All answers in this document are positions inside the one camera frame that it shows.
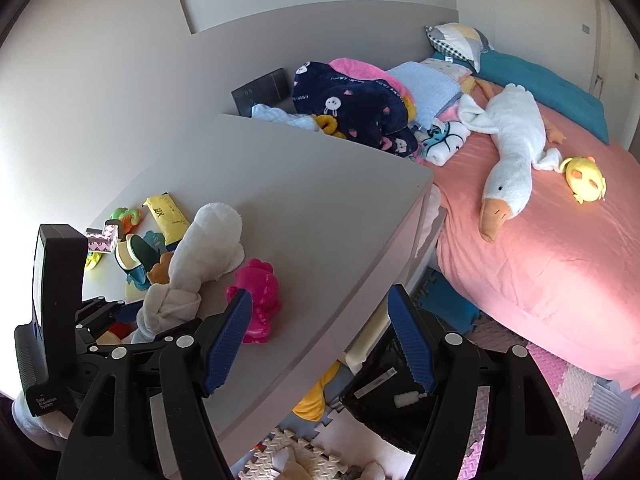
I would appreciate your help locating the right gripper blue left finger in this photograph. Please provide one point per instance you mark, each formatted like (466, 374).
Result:
(222, 344)

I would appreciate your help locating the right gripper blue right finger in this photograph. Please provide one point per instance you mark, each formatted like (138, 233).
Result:
(408, 328)

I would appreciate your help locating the red plush heart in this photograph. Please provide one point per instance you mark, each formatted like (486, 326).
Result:
(121, 330)

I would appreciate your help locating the blue yellow frog toy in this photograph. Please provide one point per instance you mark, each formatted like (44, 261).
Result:
(92, 260)

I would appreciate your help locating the yellow long wrapper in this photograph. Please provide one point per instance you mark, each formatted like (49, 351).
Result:
(170, 224)

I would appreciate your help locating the magenta plastic toy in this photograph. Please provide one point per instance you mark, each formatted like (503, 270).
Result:
(258, 279)

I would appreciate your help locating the grey pink tape box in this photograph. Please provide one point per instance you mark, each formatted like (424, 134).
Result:
(106, 240)

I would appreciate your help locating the brown small plush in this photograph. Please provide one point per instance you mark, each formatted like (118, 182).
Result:
(159, 272)

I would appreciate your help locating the white knotted towel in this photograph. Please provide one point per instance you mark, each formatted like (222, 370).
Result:
(210, 249)

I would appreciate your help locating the green orange chameleon toy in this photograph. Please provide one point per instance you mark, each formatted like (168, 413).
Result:
(127, 218)

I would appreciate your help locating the foam puzzle floor mat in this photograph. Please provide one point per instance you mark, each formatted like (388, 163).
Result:
(526, 435)

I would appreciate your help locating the pink bed sheet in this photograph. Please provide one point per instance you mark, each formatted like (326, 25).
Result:
(561, 274)

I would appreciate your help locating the white cartoon folded cloth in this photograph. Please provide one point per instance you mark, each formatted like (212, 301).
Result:
(441, 141)

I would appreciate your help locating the navy bunny blanket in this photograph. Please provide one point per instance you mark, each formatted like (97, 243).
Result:
(368, 112)

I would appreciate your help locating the yellow chick plush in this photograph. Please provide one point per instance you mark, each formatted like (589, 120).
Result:
(584, 178)

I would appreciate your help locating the white goose plush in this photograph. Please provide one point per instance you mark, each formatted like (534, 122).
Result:
(525, 141)

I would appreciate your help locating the light blue cloth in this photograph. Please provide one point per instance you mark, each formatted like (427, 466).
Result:
(278, 116)

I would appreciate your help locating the light blue pillow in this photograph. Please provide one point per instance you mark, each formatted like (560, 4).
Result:
(434, 85)

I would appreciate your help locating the teal quilt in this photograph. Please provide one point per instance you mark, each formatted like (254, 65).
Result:
(548, 88)

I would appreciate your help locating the patchwork checkered pillow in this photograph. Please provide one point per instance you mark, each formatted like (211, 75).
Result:
(460, 42)

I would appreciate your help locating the black wall switch panel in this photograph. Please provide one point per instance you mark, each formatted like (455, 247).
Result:
(271, 89)

